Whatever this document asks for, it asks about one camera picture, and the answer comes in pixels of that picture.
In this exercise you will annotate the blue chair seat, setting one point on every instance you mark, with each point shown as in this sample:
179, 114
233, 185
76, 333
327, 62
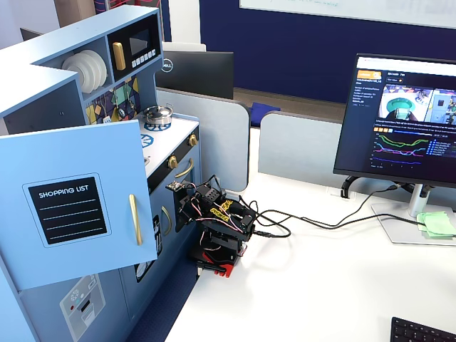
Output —
265, 110

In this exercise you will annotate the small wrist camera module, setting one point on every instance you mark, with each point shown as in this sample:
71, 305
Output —
174, 185

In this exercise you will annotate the steel toy pot with lid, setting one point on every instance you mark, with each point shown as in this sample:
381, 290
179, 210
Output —
158, 114

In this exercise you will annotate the grey desk divider panel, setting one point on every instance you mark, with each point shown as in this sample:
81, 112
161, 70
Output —
299, 149

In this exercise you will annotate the computer monitor with silver stand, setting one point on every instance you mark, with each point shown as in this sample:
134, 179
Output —
392, 107

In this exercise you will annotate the black Dell monitor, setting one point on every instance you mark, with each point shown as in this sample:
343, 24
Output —
199, 75

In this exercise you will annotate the blue toy kitchen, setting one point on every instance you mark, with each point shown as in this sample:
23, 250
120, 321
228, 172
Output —
35, 46

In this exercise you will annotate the green paper notes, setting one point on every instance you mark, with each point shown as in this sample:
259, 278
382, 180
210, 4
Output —
436, 223

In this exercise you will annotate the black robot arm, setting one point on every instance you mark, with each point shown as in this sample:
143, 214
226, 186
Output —
228, 231

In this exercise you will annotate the white box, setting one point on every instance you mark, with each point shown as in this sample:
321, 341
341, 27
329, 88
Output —
185, 47

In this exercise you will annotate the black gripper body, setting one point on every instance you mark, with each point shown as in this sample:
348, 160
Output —
187, 208

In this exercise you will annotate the black keyboard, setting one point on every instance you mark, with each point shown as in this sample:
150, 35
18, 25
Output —
420, 333

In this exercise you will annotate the gold stove knob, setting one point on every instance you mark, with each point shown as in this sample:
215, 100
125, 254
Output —
193, 140
172, 162

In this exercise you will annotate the steel hanging toy ladle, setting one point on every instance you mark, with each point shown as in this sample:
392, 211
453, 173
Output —
132, 104

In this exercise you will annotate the white toy plate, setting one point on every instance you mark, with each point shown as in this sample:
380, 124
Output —
97, 71
76, 73
104, 67

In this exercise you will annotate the grey desk divider rounded corner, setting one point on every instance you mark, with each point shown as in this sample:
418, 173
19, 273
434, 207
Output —
221, 142

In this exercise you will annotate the whiteboard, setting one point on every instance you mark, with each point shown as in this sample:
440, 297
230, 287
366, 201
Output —
356, 8

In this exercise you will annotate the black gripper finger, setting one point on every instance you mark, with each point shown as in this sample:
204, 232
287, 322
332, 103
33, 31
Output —
185, 208

